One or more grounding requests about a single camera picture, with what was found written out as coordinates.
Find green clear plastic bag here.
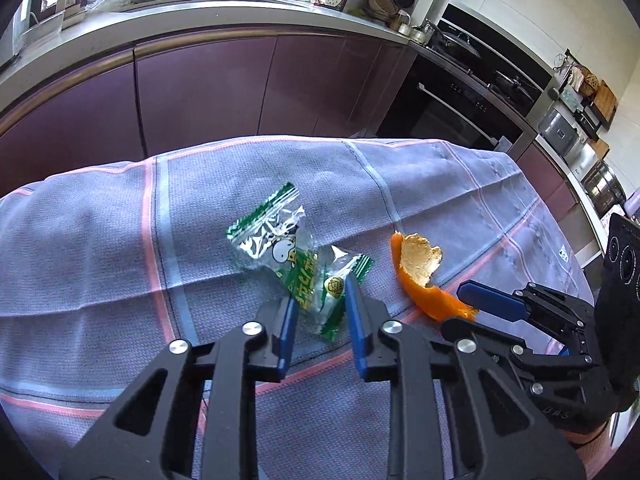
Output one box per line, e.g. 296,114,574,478
226,182,318,311

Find green clear candy wrapper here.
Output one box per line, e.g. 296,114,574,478
306,245,374,341

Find pink sleeved right forearm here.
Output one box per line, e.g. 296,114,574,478
576,427,617,480

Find purple kitchen base cabinets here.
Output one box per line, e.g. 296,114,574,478
1,28,416,192

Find white kitchen countertop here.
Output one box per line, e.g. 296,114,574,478
1,0,408,110

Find person's right hand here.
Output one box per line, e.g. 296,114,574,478
558,412,614,448

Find blue plaid tablecloth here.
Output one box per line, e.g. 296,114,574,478
1,136,591,474

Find black built-in oven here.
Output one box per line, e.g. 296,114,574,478
376,0,560,159

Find black wok with lid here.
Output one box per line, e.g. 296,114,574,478
425,21,482,62

